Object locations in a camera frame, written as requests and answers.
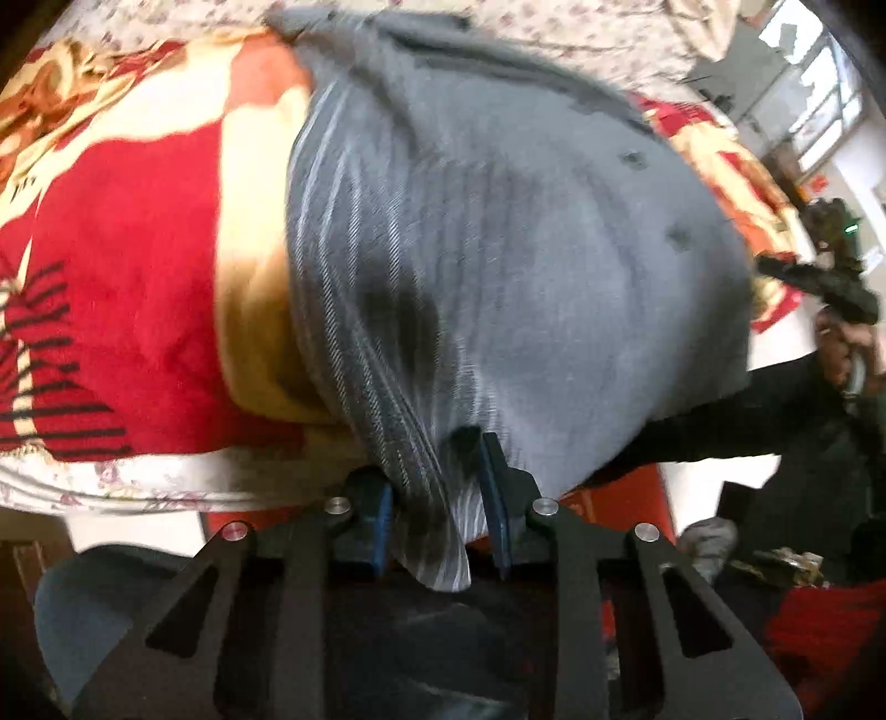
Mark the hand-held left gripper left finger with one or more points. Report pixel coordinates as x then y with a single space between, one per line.
377 516

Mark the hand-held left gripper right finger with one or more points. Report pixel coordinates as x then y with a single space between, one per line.
495 498

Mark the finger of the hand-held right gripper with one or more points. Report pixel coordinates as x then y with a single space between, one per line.
789 271

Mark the grey striped jacket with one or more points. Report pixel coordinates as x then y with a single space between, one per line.
519 277

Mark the person's right hand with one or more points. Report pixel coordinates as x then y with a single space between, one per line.
841 353

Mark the red box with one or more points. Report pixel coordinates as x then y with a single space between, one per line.
623 498

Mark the side window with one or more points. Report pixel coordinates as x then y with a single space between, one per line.
817 90

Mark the floral bed sheet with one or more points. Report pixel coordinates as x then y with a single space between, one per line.
138 478

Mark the floral quilt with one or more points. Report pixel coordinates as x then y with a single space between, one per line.
588 28

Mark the red cloth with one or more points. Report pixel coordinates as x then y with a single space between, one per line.
830 630

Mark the orange red printed blanket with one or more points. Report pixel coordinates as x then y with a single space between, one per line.
138 242

